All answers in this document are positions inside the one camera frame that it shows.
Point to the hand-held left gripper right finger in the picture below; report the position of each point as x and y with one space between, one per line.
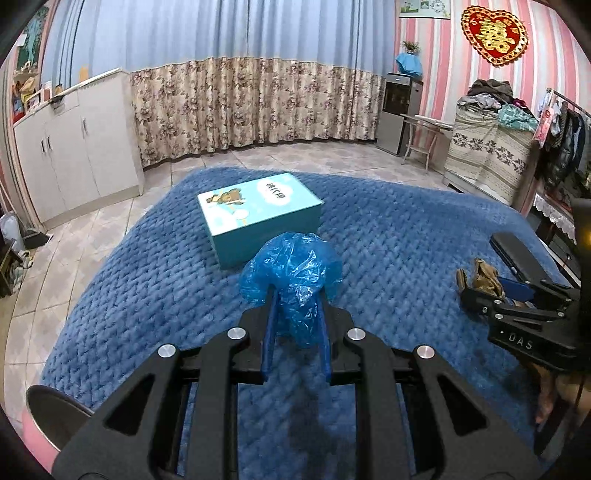
325 341

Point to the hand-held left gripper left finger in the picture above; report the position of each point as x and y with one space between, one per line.
269 332

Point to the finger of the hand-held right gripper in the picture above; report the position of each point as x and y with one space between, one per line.
517 287
485 304

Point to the brown paper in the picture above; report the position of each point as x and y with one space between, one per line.
487 277

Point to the blue plastic bag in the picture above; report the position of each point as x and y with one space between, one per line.
295 272

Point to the person's right hand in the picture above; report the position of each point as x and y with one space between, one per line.
565 390

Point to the black flat case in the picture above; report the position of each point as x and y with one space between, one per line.
517 249

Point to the low stand with lace cloth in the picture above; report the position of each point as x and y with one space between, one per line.
554 217

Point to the blue knitted blanket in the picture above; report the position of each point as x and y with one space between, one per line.
175 286

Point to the teal cardboard box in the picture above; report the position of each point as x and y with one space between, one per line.
258 207

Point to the row of hanging clothes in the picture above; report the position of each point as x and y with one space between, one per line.
570 147

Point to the pink hanging garment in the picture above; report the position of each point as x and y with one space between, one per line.
547 122

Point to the small metal side table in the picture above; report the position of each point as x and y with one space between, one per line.
429 122

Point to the pile of clothes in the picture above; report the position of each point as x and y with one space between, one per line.
494 94

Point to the grey water dispenser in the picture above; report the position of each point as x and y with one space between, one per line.
397 115

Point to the blue and floral curtain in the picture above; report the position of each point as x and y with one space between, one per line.
231 92

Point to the blue cloth cover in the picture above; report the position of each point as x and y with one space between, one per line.
408 64

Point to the pink mug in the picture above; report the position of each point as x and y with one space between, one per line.
39 434

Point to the white cabinet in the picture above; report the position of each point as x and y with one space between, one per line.
78 157

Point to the small potted plant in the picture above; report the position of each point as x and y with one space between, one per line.
410 46

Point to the white plastic bag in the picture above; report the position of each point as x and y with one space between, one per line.
10 230

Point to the photo frames on cabinet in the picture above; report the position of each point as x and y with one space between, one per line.
32 97

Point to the red heart wall decoration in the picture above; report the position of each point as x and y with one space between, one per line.
494 34

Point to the wall picture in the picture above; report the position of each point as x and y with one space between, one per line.
425 7

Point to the teal wall poster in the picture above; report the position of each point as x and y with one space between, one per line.
34 44

